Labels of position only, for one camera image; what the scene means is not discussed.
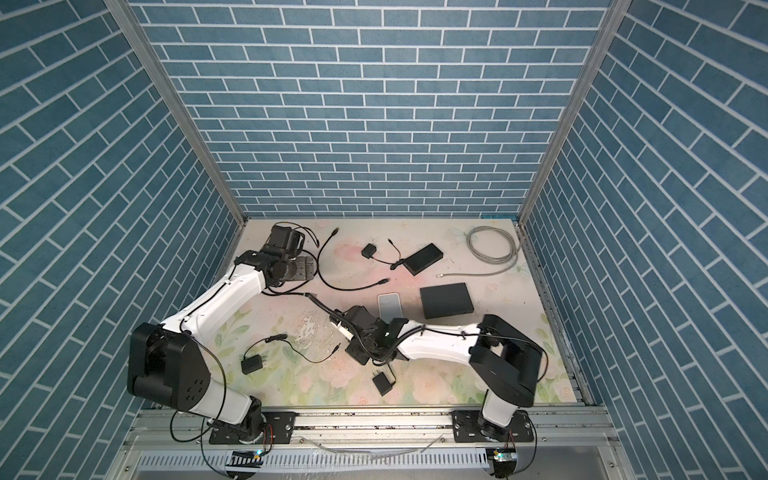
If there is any small black adapter cable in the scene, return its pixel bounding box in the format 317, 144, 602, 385
360, 238, 406, 271

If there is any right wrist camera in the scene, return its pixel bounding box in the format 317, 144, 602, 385
331, 319, 354, 341

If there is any black adapter left side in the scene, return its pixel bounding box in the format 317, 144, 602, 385
240, 333, 340, 375

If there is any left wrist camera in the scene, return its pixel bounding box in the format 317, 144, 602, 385
264, 224, 305, 258

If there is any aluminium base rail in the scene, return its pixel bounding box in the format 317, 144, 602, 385
108, 404, 633, 479

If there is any grey ethernet cable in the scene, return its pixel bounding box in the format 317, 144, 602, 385
436, 226, 520, 279

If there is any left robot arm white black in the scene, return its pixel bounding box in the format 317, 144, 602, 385
127, 250, 317, 444

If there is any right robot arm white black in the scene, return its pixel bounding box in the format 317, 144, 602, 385
330, 306, 549, 442

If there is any white small router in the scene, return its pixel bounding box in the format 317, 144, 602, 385
377, 293, 404, 324

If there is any long black cable loop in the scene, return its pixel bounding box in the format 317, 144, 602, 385
257, 227, 391, 296

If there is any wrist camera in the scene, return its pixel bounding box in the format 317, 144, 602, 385
264, 224, 305, 258
331, 319, 354, 341

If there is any black power adapter with plug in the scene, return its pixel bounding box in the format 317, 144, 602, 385
304, 293, 397, 396

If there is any dark grey network switch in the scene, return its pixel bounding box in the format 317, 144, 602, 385
420, 283, 474, 319

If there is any black ribbed box device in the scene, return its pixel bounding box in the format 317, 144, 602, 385
402, 243, 443, 276

